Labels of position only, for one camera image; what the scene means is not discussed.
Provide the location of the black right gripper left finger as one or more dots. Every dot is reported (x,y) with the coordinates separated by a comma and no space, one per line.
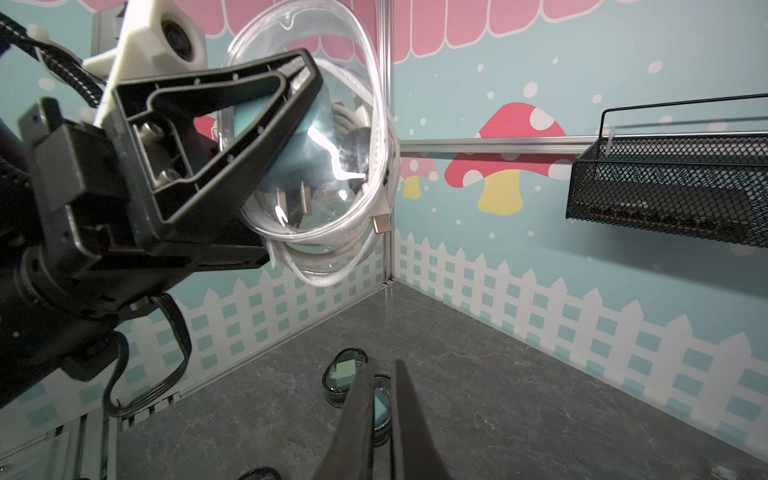
(351,453)

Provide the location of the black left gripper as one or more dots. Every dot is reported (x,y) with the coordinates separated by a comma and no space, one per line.
(71,272)

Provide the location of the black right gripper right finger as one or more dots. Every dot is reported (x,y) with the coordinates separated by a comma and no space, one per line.
(413,454)

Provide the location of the green wall charger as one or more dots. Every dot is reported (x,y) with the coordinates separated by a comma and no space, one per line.
(342,375)

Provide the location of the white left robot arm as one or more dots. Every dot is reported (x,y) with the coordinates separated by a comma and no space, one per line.
(42,54)

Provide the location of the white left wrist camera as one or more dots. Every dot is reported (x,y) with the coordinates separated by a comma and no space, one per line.
(150,42)

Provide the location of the black wire mesh wall basket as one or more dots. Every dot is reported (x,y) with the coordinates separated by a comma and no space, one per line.
(704,185)

